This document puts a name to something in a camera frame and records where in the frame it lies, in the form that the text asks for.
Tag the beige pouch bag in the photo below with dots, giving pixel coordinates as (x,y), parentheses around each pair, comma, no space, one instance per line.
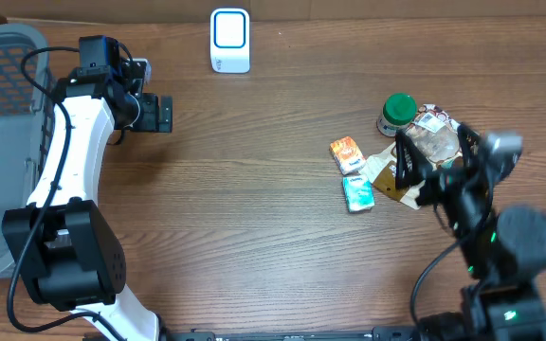
(434,133)

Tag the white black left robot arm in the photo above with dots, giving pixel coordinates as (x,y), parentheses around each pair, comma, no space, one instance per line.
(65,253)

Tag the green lid jar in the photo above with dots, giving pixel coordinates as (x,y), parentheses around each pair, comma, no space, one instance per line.
(398,112)

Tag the grey plastic basket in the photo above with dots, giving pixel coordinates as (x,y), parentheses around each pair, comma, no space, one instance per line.
(25,121)

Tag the green tissue packet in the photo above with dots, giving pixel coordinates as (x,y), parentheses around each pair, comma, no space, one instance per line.
(358,193)

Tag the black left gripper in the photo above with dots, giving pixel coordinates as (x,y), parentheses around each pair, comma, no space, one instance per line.
(151,122)

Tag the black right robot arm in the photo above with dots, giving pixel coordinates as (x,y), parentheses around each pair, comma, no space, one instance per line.
(504,251)

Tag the orange tissue packet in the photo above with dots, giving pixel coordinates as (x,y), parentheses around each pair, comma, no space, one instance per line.
(347,155)

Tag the white barcode scanner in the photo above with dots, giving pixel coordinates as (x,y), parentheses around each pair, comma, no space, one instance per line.
(229,41)

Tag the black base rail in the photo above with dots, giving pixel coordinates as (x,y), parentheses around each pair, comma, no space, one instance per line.
(395,333)

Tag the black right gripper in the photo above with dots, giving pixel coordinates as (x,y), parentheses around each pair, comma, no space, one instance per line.
(437,187)

